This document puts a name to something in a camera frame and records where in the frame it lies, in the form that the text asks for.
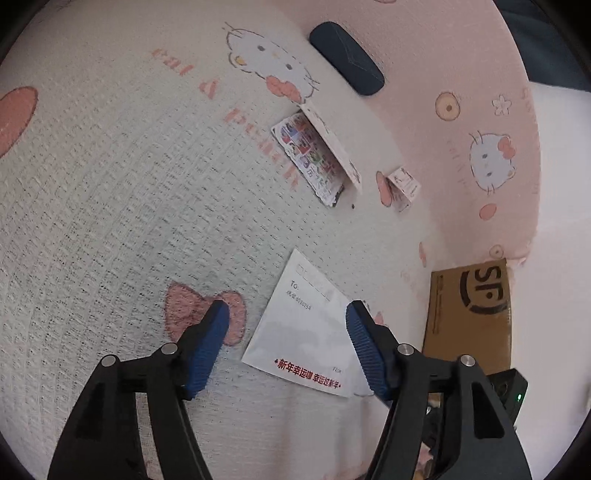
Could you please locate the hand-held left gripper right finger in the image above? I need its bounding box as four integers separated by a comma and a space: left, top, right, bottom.
346, 300, 532, 480

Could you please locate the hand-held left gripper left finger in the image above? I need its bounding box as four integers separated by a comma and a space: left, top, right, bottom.
47, 300, 230, 480

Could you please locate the white envelope with red print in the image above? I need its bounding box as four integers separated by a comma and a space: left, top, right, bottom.
241, 248, 375, 398

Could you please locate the brown cardboard box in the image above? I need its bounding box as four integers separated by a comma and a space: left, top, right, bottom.
422, 258, 513, 370

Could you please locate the dark blue glasses case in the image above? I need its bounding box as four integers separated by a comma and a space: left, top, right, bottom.
309, 21, 385, 97

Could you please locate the small white card packet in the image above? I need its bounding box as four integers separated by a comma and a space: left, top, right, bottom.
387, 168, 422, 213

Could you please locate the pink cat printed bed sheet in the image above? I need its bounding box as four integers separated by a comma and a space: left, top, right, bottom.
0, 0, 543, 480

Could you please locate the colourful sticker sheet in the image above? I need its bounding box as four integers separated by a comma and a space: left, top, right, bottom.
271, 113, 346, 208

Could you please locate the white folded card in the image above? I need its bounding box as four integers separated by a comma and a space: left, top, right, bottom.
300, 102, 362, 191

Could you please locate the dark cloth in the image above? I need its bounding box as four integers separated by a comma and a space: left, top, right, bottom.
501, 0, 589, 90

